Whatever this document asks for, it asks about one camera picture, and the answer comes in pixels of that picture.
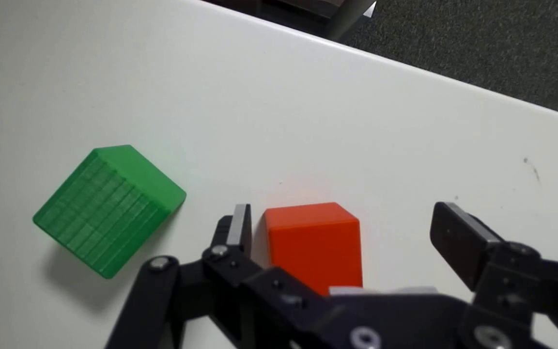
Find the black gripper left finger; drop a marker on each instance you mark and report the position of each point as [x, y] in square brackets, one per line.
[228, 273]

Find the orange cube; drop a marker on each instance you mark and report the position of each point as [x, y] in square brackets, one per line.
[319, 249]

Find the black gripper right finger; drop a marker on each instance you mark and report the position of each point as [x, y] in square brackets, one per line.
[466, 246]

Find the green cube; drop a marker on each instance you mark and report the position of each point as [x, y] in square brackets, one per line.
[107, 207]

